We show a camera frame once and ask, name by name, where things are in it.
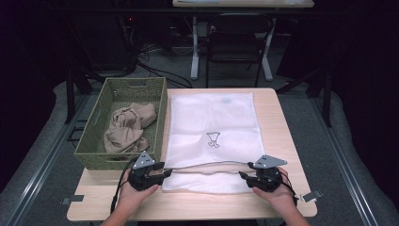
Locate white mesh laundry bag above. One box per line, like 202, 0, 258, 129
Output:
161, 91, 267, 195

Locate black floor bracket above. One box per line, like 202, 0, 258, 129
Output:
66, 119, 88, 142

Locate grey tape strip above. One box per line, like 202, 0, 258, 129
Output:
300, 189, 324, 203
60, 194, 85, 205

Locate white-legged desk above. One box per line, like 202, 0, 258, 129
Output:
171, 0, 315, 82

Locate black metal stand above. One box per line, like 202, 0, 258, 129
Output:
64, 62, 106, 125
276, 65, 333, 128

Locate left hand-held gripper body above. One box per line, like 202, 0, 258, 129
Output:
127, 151, 165, 192

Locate black computer tower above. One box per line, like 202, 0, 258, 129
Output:
74, 12, 139, 73

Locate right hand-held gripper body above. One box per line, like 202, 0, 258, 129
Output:
247, 153, 288, 193

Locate black chair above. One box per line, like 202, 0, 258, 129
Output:
205, 12, 275, 89

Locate metal floor rail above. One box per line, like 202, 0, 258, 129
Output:
309, 97, 382, 226
6, 93, 92, 226

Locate person's right hand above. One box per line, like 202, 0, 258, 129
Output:
251, 167, 298, 218

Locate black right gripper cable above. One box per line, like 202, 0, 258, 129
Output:
276, 170, 299, 206

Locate black floor cables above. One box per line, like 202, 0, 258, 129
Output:
136, 40, 194, 89

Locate green woven basket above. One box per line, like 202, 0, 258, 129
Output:
73, 76, 168, 171

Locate person's left hand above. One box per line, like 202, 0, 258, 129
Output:
118, 169, 160, 215

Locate beige garment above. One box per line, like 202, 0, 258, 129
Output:
103, 102, 158, 154

